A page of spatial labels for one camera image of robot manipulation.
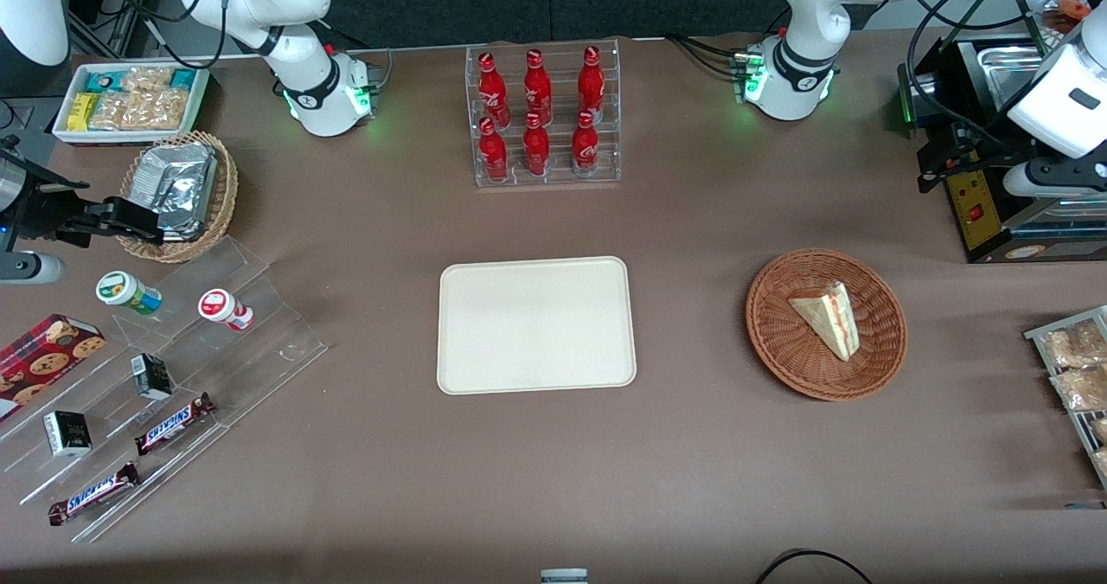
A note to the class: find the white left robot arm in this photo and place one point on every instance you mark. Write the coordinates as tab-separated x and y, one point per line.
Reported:
800	13

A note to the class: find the clear acrylic stepped display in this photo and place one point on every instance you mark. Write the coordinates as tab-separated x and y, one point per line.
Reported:
251	368

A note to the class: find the clear bag of pastry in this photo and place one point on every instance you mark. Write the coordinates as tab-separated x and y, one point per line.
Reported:
1072	346
1081	389
1102	463
1100	430

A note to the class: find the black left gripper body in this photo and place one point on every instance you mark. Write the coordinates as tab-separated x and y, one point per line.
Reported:
963	146

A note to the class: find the teal snack packet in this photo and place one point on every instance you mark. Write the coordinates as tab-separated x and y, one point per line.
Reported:
104	82
182	79

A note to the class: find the red plaid cookie box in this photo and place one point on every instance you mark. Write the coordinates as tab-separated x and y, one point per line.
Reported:
43	363

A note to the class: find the tan wicker basket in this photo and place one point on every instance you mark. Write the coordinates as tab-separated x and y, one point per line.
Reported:
223	195

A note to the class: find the clear bag of crackers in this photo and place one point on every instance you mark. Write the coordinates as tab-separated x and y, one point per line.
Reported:
147	79
110	111
156	110

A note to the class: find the brown wicker basket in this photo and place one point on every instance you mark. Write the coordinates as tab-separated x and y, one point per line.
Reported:
778	346

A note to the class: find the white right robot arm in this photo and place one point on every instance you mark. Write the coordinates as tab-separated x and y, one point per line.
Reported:
303	73

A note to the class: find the orange fried food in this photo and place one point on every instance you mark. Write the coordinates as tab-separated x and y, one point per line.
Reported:
1072	9

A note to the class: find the white rectangular snack bin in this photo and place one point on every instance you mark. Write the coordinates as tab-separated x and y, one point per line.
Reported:
65	132

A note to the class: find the brown Snickers bar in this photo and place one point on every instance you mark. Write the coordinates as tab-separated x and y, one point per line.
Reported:
173	424
93	494

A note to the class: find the cream plastic tray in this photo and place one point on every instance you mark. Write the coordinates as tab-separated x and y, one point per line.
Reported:
536	324

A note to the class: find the steel food pan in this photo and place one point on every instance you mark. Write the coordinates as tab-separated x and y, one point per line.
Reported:
1003	60

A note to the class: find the grey box at table edge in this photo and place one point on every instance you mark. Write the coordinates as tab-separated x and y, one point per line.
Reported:
564	576

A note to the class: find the small black carton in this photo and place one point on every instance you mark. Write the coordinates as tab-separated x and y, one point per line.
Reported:
151	376
67	433

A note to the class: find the red cola bottle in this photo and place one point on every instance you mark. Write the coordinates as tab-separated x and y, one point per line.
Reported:
536	147
493	93
493	153
591	84
585	144
538	89

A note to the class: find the triangular sandwich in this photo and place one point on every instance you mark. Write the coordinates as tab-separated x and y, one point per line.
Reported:
828	317

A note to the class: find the clear acrylic bottle rack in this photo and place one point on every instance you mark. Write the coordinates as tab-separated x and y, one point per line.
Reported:
558	177

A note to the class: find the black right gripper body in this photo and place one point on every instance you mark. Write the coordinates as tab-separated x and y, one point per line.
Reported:
36	206

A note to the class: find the green lid drink cup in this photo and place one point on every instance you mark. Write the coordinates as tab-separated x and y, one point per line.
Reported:
121	290

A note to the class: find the yellow snack bar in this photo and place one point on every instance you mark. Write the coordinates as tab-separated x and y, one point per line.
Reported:
83	112

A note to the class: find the red lid drink cup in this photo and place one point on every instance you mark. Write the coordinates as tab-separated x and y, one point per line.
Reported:
220	307

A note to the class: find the silver foil package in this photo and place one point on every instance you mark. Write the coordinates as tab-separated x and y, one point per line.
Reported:
169	169
186	212

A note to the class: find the black hot food case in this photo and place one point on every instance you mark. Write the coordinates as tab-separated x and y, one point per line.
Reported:
982	221

